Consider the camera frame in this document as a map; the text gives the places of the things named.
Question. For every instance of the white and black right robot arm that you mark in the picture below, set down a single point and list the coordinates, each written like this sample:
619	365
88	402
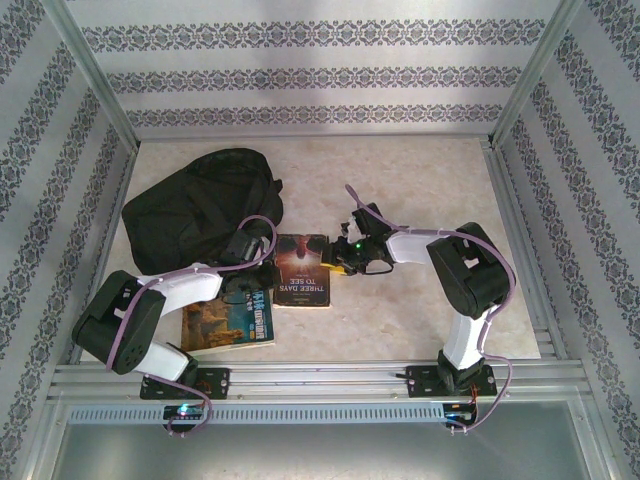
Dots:
470	270

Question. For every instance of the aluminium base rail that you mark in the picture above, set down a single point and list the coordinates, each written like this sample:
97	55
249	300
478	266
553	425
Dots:
320	382

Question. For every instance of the blue orange landscape cover book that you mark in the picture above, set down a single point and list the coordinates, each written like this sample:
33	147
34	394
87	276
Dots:
225	325

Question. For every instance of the right controller board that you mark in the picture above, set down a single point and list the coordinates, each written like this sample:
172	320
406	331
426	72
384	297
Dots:
460	415

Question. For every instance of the aluminium frame post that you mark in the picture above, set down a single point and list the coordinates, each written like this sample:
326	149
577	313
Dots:
90	70
537	70

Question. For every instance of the dark red Three Days book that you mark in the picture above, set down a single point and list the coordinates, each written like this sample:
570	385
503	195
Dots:
302	280

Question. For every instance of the controller board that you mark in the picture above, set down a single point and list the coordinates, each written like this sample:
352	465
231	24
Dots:
184	411
460	415

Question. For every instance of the black student bag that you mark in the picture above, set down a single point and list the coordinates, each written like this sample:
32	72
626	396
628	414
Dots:
200	200

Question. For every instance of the left controller board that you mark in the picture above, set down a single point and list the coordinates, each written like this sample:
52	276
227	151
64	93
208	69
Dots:
184	411

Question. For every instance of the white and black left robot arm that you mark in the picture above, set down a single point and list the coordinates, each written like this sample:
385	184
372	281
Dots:
190	285

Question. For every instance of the aluminium side rail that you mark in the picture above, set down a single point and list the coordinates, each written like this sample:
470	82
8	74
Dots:
510	200
117	210

